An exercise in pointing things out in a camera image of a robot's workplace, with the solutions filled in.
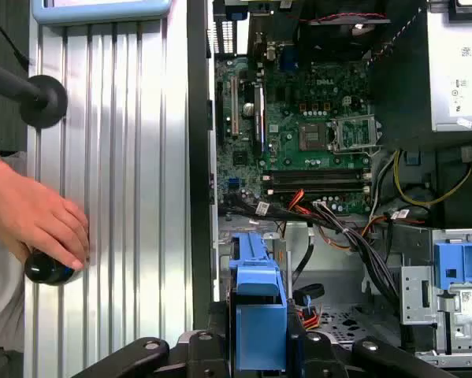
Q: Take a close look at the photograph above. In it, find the CPU socket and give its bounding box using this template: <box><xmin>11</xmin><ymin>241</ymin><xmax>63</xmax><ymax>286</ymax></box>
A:
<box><xmin>298</xmin><ymin>121</ymin><xmax>332</xmax><ymax>154</ymax></box>

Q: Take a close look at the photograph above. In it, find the black disk data wire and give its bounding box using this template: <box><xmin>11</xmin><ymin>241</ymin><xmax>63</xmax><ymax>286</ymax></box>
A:
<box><xmin>290</xmin><ymin>235</ymin><xmax>326</xmax><ymax>312</ymax></box>

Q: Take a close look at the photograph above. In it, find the black pendant cable boot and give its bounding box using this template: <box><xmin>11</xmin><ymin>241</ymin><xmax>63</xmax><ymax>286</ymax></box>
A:
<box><xmin>0</xmin><ymin>57</ymin><xmax>69</xmax><ymax>130</ymax></box>

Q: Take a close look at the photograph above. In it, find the black case fan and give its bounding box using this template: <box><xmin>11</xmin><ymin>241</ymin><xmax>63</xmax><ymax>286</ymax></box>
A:
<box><xmin>298</xmin><ymin>11</ymin><xmax>392</xmax><ymax>60</ymax></box>

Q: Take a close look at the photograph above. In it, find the hard disk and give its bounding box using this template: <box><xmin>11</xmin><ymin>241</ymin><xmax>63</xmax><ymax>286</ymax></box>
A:
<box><xmin>228</xmin><ymin>231</ymin><xmax>291</xmax><ymax>373</ymax></box>

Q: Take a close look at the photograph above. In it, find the red black twisted wire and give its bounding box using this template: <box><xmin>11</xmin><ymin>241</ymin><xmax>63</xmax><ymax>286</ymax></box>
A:
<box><xmin>367</xmin><ymin>6</ymin><xmax>428</xmax><ymax>64</ymax></box>

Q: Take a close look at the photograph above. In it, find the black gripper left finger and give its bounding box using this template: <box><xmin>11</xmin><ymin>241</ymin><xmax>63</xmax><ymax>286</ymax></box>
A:
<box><xmin>73</xmin><ymin>301</ymin><xmax>232</xmax><ymax>378</ymax></box>

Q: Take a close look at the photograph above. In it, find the black graphics card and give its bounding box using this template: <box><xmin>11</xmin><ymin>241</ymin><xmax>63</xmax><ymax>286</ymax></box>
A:
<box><xmin>252</xmin><ymin>83</ymin><xmax>267</xmax><ymax>154</ymax></box>

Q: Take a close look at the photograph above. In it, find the black PC case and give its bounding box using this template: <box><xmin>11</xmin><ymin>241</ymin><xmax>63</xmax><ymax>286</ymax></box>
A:
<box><xmin>186</xmin><ymin>0</ymin><xmax>472</xmax><ymax>378</ymax></box>

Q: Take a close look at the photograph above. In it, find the round black tool blue ring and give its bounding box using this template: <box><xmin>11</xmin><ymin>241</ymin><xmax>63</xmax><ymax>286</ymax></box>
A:
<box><xmin>24</xmin><ymin>248</ymin><xmax>80</xmax><ymax>287</ymax></box>

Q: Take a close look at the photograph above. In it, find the grey power supply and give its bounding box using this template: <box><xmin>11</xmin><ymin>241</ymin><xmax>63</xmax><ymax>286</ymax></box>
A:
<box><xmin>367</xmin><ymin>0</ymin><xmax>472</xmax><ymax>150</ymax></box>

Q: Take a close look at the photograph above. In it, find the yellow power wire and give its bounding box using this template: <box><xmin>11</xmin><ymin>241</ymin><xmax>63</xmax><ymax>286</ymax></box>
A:
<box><xmin>392</xmin><ymin>149</ymin><xmax>472</xmax><ymax>208</ymax></box>

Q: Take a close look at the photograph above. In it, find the person's hand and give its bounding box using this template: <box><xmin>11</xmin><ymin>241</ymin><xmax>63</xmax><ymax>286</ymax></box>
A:
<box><xmin>0</xmin><ymin>151</ymin><xmax>91</xmax><ymax>272</ymax></box>

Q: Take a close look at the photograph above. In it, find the black RAM slot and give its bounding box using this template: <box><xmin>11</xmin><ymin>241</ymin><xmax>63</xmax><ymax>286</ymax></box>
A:
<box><xmin>265</xmin><ymin>182</ymin><xmax>373</xmax><ymax>190</ymax></box>
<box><xmin>265</xmin><ymin>188</ymin><xmax>373</xmax><ymax>196</ymax></box>
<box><xmin>265</xmin><ymin>169</ymin><xmax>373</xmax><ymax>177</ymax></box>
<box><xmin>265</xmin><ymin>176</ymin><xmax>373</xmax><ymax>183</ymax></box>

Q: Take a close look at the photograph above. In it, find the orange data cable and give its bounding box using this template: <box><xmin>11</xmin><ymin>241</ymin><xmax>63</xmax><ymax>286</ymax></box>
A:
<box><xmin>286</xmin><ymin>188</ymin><xmax>314</xmax><ymax>216</ymax></box>

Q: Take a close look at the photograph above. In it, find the metal optical drive cage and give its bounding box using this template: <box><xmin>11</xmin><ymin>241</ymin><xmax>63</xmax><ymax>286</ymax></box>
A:
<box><xmin>399</xmin><ymin>228</ymin><xmax>472</xmax><ymax>369</ymax></box>

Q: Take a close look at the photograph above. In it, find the blue cage latch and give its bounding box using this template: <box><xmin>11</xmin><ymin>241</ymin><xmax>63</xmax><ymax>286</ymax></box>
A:
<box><xmin>432</xmin><ymin>240</ymin><xmax>472</xmax><ymax>289</ymax></box>

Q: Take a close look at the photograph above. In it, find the multicoloured disk power wire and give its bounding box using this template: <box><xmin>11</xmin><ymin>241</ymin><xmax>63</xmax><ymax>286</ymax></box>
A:
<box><xmin>300</xmin><ymin>309</ymin><xmax>324</xmax><ymax>331</ymax></box>

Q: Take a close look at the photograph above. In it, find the black wire bundle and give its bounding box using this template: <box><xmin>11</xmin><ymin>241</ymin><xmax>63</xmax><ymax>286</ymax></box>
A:
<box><xmin>218</xmin><ymin>195</ymin><xmax>402</xmax><ymax>316</ymax></box>

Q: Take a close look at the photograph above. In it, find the cream expansion slot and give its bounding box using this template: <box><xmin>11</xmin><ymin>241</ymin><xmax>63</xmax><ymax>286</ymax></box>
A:
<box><xmin>230</xmin><ymin>76</ymin><xmax>240</xmax><ymax>138</ymax></box>

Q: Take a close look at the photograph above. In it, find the pale blue teach pendant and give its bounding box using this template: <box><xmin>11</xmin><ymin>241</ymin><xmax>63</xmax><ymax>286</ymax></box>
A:
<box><xmin>32</xmin><ymin>0</ymin><xmax>173</xmax><ymax>25</ymax></box>

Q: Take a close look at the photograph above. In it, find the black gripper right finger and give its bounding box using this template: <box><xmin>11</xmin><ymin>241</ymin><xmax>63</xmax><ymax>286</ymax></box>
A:
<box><xmin>285</xmin><ymin>299</ymin><xmax>459</xmax><ymax>378</ymax></box>

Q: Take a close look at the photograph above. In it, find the metal disk bay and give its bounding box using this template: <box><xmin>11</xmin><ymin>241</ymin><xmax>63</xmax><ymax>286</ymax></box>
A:
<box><xmin>218</xmin><ymin>220</ymin><xmax>402</xmax><ymax>355</ymax></box>

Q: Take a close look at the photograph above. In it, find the green motherboard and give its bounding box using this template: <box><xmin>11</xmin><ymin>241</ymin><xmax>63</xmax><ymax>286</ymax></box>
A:
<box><xmin>215</xmin><ymin>58</ymin><xmax>378</xmax><ymax>216</ymax></box>

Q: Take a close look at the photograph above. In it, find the metal socket cover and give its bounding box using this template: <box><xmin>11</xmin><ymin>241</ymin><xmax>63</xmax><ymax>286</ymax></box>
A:
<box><xmin>329</xmin><ymin>115</ymin><xmax>382</xmax><ymax>154</ymax></box>

